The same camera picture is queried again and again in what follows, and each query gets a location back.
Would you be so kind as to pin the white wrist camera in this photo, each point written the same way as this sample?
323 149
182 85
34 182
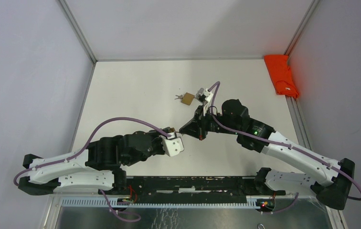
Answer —
172 147
205 97

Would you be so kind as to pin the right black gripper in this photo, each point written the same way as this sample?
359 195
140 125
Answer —
196 127

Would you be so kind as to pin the silver keys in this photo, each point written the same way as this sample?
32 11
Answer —
179 97

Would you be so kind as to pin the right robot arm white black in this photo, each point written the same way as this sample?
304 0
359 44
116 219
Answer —
328 180

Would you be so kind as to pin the large brass padlock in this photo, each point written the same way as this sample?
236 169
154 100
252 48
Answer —
187 98

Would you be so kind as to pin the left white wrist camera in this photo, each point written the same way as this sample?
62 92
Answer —
172 147

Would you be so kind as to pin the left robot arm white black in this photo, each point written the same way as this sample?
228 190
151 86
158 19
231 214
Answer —
97 167

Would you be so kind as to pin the orange folded cloth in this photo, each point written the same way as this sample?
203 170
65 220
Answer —
281 75

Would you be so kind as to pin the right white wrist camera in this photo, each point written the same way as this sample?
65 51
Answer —
205 97

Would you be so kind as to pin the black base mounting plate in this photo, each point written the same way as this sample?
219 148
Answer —
192 190

